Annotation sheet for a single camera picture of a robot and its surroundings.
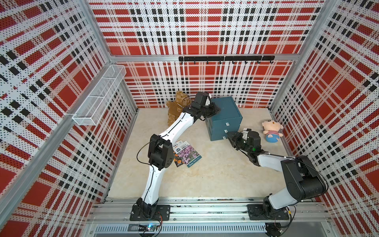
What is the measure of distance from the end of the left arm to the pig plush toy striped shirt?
1.50ft

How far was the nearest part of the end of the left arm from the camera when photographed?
691mm

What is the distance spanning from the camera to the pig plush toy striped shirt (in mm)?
985
